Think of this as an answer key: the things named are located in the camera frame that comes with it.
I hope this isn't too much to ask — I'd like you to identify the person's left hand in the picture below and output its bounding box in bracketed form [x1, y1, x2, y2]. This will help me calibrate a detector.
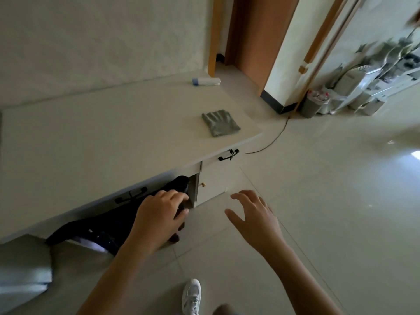
[126, 190, 190, 256]

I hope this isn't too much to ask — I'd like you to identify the person's right hand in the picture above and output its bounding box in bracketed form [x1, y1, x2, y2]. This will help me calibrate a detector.
[224, 190, 287, 256]

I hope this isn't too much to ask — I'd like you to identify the black office chair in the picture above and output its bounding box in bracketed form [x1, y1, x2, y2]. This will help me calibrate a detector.
[45, 175, 191, 257]

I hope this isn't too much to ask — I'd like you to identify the person's right forearm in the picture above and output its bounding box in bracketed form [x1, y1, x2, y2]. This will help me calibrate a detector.
[262, 240, 346, 315]

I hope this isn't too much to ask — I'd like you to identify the person's left forearm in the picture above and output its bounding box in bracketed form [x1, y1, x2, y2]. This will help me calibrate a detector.
[76, 240, 155, 315]

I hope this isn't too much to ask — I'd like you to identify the white cabinet door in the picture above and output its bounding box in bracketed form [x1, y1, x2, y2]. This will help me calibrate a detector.
[196, 165, 245, 207]

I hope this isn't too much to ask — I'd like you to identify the grey glove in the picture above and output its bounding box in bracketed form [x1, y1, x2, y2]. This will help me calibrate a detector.
[201, 109, 241, 138]

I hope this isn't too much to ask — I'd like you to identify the white sneaker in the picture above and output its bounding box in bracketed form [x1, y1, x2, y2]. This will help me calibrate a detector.
[181, 279, 202, 315]

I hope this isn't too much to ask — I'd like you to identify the grey trouser leg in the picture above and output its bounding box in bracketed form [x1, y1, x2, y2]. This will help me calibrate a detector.
[213, 303, 238, 315]

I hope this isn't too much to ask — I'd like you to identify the grey trash bin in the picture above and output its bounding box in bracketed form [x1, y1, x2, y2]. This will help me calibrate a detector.
[299, 90, 329, 119]

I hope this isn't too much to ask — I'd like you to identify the white desk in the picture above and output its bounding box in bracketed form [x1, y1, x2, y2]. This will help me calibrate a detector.
[0, 70, 264, 245]

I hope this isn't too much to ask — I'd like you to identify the brown wooden door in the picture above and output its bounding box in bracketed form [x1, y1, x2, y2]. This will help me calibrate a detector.
[226, 0, 301, 96]

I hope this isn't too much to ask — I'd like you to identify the white folding rack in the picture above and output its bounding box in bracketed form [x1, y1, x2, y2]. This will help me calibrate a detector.
[333, 64, 420, 116]

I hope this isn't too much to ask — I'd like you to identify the grey cloth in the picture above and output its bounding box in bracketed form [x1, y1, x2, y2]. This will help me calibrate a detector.
[0, 232, 54, 307]

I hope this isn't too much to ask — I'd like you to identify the green leafy plant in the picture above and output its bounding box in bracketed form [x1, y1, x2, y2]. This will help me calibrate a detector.
[358, 16, 420, 71]

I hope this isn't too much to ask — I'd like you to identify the thin dark floor cable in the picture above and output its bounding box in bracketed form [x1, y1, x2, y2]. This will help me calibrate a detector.
[245, 115, 291, 155]

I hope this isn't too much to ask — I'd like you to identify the light wooden door frame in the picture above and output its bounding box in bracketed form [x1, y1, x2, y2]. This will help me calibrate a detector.
[208, 0, 228, 77]

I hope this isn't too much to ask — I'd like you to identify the wooden wall trim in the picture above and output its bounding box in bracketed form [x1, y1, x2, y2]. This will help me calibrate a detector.
[298, 0, 349, 75]

